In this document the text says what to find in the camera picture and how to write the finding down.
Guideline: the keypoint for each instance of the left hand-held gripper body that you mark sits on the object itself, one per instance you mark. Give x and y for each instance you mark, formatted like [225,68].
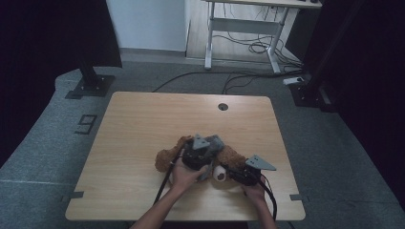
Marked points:
[200,143]

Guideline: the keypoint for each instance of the black metal stand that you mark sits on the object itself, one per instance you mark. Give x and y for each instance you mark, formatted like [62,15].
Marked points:
[310,93]
[90,84]

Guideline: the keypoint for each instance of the white metal desk frame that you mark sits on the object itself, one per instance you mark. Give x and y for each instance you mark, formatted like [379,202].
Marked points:
[245,26]

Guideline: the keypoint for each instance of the person's right hand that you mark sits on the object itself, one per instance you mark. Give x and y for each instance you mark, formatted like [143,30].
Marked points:
[258,192]

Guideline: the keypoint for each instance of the white power strip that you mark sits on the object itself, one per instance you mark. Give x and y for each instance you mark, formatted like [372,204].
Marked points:
[293,80]

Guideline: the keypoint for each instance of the grey tape strip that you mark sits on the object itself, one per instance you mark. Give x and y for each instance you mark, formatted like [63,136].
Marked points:
[298,197]
[74,195]

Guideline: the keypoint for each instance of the brown teddy bear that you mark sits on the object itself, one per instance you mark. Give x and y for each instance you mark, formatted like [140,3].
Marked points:
[230,157]

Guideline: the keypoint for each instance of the person's left hand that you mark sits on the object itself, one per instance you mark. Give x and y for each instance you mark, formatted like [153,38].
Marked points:
[183,178]

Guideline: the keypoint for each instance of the grey fuzzy cloth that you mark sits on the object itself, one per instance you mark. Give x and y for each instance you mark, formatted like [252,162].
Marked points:
[216,144]

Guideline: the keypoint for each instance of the dark curtain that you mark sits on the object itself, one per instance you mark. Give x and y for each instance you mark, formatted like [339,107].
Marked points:
[372,63]
[47,47]

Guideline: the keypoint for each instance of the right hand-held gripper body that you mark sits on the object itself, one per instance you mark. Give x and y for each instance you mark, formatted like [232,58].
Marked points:
[259,163]

